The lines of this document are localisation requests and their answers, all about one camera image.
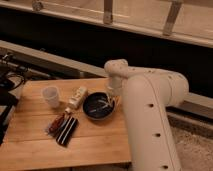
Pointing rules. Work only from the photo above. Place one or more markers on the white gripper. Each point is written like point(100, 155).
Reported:
point(114, 88)

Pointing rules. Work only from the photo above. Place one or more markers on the dark ceramic bowl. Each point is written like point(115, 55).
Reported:
point(97, 107)

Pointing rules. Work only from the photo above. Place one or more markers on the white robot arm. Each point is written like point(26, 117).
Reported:
point(146, 93)

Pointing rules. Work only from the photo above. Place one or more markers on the white tube bottle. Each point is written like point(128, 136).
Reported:
point(76, 99)

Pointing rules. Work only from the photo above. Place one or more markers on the translucent plastic cup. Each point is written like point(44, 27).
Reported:
point(51, 96)

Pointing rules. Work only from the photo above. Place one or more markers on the black white striped case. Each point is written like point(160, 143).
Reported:
point(64, 137)

